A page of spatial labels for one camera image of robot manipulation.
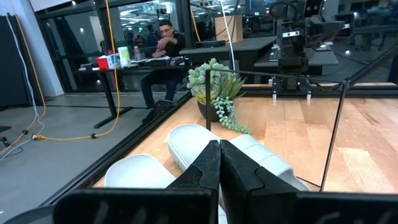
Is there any white wipes canister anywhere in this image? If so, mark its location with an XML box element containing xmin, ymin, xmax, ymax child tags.
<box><xmin>117</xmin><ymin>46</ymin><xmax>131</xmax><ymax>68</ymax></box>

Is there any white cable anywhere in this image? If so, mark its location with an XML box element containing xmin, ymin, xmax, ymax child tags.
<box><xmin>219</xmin><ymin>0</ymin><xmax>237</xmax><ymax>71</ymax></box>

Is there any spiky plant in black pot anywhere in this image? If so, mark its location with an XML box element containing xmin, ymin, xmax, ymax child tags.
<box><xmin>195</xmin><ymin>74</ymin><xmax>253</xmax><ymax>135</ymax></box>

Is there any white and blue box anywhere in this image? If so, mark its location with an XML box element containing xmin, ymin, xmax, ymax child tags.
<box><xmin>107</xmin><ymin>54</ymin><xmax>121</xmax><ymax>69</ymax></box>

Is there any black desk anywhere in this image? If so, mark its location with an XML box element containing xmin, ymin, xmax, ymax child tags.
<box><xmin>79</xmin><ymin>58</ymin><xmax>195</xmax><ymax>130</ymax></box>

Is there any yellow cable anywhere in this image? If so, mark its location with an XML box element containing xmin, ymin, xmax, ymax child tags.
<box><xmin>0</xmin><ymin>0</ymin><xmax>122</xmax><ymax>156</ymax></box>

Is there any red box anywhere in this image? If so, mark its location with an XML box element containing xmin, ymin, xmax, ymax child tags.
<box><xmin>95</xmin><ymin>56</ymin><xmax>109</xmax><ymax>70</ymax></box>

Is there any black aluminium table frame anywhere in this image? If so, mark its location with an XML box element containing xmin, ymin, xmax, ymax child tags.
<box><xmin>40</xmin><ymin>43</ymin><xmax>398</xmax><ymax>208</ymax></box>

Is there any flat black device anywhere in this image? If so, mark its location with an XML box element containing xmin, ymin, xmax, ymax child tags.
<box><xmin>194</xmin><ymin>39</ymin><xmax>227</xmax><ymax>49</ymax></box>

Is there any person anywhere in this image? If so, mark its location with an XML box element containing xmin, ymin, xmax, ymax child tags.
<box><xmin>139</xmin><ymin>19</ymin><xmax>187</xmax><ymax>124</ymax></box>
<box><xmin>145</xmin><ymin>24</ymin><xmax>159</xmax><ymax>47</ymax></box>

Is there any brown cardboard box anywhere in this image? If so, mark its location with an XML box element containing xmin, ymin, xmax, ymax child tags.
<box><xmin>214</xmin><ymin>14</ymin><xmax>244</xmax><ymax>44</ymax></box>

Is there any grey rubber slide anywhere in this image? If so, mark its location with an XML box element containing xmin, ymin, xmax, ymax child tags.
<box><xmin>104</xmin><ymin>154</ymin><xmax>177</xmax><ymax>190</ymax></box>
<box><xmin>167</xmin><ymin>123</ymin><xmax>312</xmax><ymax>192</ymax></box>

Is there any black-framed wooden shelf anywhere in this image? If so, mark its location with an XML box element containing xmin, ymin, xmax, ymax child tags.
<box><xmin>93</xmin><ymin>68</ymin><xmax>351</xmax><ymax>194</ymax></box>

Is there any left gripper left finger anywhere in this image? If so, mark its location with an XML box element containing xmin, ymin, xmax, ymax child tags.
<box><xmin>52</xmin><ymin>139</ymin><xmax>222</xmax><ymax>224</ymax></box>

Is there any grey desk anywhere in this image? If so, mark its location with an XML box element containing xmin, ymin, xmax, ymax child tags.
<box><xmin>179</xmin><ymin>35</ymin><xmax>340</xmax><ymax>77</ymax></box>

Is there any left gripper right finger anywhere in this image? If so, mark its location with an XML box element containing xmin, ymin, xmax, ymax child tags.
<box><xmin>220</xmin><ymin>139</ymin><xmax>398</xmax><ymax>224</ymax></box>

